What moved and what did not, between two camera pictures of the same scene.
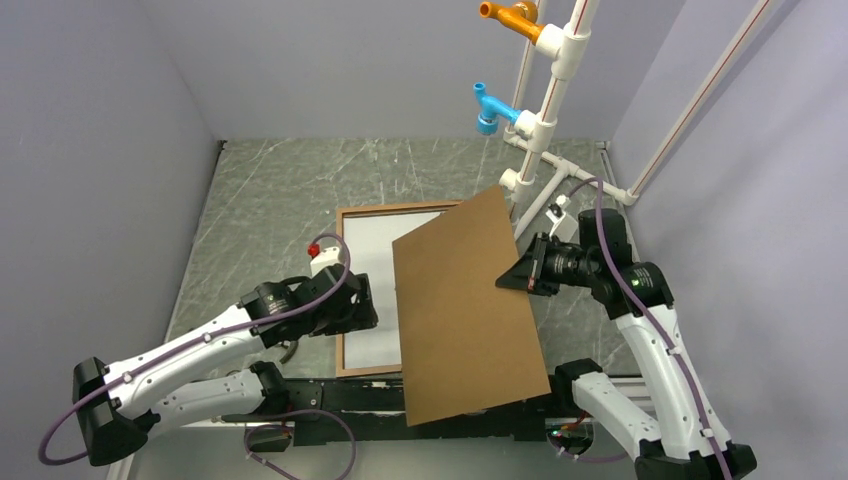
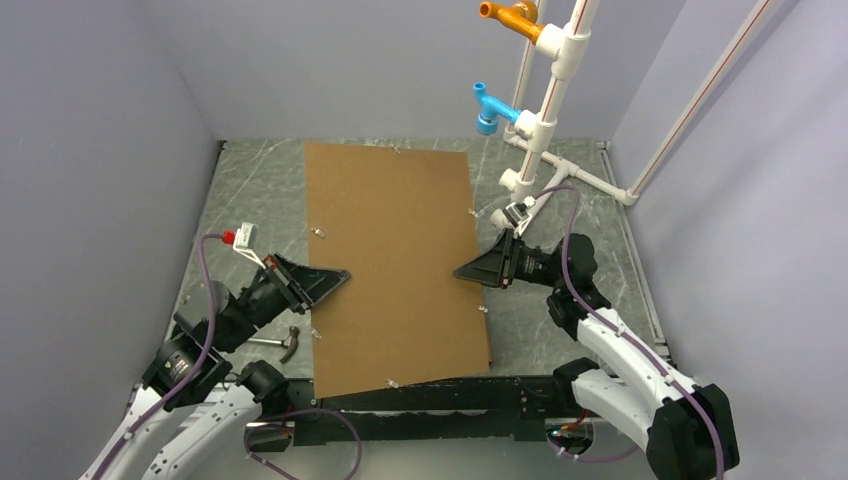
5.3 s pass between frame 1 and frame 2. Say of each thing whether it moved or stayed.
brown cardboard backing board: moved
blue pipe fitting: stayed
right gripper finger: moved
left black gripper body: moved
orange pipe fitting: stayed
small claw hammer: stayed
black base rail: stayed
